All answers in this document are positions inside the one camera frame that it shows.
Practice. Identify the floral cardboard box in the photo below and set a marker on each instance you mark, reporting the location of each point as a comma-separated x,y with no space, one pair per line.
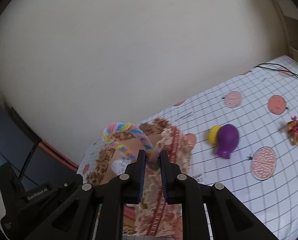
172,140

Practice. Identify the purple vase-shaped toy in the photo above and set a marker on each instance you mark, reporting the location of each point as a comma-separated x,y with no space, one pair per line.
227,138

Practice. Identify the white bookshelf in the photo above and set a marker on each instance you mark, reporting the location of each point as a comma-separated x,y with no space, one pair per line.
295,17

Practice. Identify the desktop with checked fruit-print cloth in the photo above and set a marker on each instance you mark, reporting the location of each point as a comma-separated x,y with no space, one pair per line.
239,180

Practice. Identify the black television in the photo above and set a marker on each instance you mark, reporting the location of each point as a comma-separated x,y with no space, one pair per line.
8,140

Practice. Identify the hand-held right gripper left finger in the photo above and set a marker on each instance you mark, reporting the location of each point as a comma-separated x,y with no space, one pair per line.
140,180

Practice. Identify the yellow ball toy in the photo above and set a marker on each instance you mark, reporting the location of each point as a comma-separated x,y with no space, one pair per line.
212,133

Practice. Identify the white paper ball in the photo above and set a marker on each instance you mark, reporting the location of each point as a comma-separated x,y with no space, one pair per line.
119,166

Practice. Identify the small pink doll figure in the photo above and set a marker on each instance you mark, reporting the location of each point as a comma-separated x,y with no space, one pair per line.
295,130

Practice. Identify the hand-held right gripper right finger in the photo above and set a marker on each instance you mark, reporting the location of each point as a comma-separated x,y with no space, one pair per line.
165,180

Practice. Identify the green plastic toy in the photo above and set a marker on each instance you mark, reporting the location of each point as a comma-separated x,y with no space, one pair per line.
91,180

